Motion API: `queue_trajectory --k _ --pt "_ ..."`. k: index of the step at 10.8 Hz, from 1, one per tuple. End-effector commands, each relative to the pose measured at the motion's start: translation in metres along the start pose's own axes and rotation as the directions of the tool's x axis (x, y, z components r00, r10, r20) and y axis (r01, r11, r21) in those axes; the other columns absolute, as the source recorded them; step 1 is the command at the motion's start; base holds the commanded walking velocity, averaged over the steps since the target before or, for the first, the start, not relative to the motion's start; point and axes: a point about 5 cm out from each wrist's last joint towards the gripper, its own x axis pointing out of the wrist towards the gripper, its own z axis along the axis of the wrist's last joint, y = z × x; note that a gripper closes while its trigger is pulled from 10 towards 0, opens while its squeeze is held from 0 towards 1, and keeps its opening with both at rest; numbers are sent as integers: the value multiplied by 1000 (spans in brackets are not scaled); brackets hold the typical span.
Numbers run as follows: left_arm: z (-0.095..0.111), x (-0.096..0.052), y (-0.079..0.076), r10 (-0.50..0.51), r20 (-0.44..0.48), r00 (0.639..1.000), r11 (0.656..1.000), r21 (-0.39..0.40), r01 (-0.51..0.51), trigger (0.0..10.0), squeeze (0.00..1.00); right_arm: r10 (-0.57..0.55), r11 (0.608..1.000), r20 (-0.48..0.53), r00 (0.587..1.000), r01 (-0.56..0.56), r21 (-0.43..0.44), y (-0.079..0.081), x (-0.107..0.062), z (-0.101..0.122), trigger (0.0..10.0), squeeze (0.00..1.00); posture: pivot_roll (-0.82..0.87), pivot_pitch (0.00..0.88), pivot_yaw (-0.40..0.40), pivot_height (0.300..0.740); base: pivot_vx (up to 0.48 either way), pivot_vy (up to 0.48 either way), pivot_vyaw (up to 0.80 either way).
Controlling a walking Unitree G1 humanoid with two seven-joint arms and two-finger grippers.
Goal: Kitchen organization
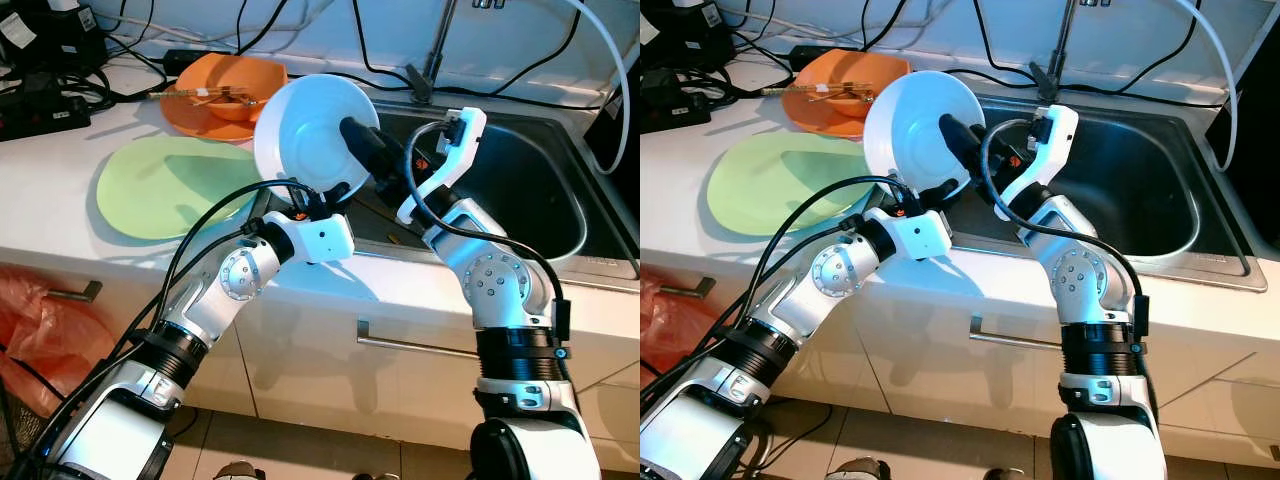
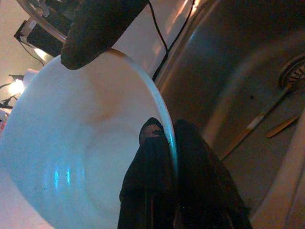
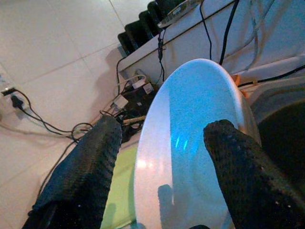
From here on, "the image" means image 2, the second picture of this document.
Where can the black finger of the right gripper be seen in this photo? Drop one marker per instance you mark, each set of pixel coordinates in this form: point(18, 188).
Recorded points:
point(100, 28)

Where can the steel kitchen sink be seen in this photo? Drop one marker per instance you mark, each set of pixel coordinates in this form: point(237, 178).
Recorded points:
point(214, 71)

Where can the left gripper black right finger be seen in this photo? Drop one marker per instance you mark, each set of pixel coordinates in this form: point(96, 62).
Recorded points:
point(205, 186)

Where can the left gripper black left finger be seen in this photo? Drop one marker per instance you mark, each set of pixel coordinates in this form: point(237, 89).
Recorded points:
point(147, 186)

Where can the white ceramic bowl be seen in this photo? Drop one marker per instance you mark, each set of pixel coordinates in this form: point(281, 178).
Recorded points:
point(71, 143)

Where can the sink drain strainer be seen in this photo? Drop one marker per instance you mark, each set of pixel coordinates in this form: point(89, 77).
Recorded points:
point(293, 74)

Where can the black electronics pile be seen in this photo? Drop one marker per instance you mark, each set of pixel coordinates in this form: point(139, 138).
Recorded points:
point(45, 43)

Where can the short metal utensil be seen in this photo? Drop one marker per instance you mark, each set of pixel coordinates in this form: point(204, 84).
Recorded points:
point(281, 127)

